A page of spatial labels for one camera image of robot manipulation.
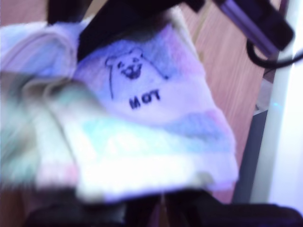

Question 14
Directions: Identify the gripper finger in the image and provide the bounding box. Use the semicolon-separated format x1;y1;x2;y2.
163;188;223;209
125;196;162;210
76;0;205;60
46;0;92;25

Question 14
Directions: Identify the white pastel striped tea towel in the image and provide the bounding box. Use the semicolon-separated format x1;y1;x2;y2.
0;7;239;204

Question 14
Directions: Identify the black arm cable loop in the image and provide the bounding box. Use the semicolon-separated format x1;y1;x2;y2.
245;41;303;70

